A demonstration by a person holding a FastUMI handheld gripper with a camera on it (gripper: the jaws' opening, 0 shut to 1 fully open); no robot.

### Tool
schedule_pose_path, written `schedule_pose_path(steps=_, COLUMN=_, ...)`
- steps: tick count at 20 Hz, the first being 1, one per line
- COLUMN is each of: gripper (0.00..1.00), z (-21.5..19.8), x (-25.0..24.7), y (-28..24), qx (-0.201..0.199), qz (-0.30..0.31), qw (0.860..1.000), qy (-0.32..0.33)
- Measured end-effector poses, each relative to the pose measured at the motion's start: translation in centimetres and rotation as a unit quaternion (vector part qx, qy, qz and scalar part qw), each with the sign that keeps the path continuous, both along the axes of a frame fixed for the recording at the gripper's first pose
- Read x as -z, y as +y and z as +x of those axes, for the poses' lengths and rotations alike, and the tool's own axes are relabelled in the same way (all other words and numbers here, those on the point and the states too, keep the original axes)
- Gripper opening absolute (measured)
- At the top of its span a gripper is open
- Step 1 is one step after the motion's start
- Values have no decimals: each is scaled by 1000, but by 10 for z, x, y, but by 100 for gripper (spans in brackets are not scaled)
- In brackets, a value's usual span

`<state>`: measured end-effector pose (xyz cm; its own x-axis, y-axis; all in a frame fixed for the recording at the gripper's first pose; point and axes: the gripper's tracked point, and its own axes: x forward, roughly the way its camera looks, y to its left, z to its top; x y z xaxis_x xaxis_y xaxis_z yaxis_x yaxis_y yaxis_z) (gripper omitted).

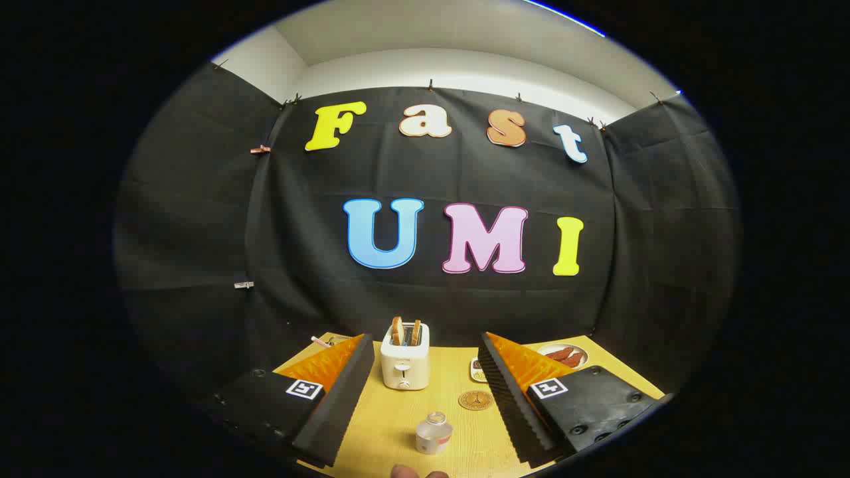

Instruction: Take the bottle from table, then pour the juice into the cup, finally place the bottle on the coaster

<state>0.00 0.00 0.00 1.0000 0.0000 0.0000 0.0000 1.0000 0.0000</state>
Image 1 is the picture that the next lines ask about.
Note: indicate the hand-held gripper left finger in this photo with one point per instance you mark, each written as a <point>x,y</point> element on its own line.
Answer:
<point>339,405</point>

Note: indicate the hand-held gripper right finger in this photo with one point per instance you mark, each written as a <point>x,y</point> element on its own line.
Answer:
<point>514,405</point>

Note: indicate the round wooden coaster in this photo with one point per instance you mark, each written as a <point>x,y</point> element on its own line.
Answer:
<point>475,400</point>

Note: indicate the clear juice bottle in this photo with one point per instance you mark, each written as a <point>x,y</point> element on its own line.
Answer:
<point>433,435</point>

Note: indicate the white divided seasoning dish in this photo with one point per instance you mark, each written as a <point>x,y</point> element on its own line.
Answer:
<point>477,370</point>

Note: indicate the wooden table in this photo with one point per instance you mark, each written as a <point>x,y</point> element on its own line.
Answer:
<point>398,418</point>

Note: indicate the round white plate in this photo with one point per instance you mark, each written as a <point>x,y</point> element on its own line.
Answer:
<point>546,350</point>

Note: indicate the pink striped straw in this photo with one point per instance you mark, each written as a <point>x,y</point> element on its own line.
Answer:
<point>321,342</point>

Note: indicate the red sausage piece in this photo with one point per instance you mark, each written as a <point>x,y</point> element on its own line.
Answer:
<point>574,360</point>
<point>560,353</point>

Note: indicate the white toaster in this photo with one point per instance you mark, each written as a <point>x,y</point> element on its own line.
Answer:
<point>405,368</point>

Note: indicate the bread slice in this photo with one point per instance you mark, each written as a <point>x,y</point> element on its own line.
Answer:
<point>397,330</point>
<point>416,332</point>

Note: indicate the copper clip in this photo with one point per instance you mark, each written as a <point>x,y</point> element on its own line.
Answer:
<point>260,149</point>

